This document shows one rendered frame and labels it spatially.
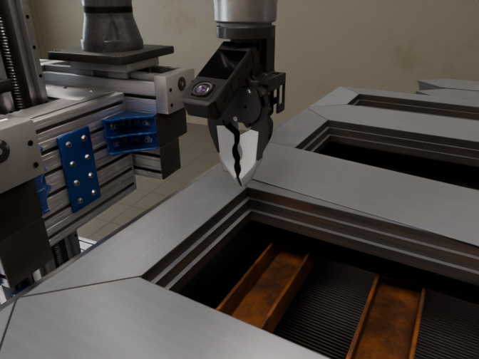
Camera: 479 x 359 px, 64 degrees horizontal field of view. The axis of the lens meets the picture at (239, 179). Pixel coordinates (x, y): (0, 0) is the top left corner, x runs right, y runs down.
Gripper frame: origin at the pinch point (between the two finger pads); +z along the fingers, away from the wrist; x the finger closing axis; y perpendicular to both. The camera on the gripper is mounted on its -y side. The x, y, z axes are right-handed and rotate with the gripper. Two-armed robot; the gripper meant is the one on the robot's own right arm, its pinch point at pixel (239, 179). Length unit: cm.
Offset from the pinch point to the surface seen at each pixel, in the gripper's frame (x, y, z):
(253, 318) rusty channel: -2.4, -0.4, 24.8
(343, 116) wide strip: 0, 59, 7
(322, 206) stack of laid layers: -9.7, 8.9, 6.5
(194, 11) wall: 187, 264, -10
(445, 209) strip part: -26.4, 16.4, 6.5
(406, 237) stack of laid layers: -22.2, 8.7, 8.1
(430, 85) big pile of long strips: -17, 124, 9
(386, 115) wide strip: -10, 65, 7
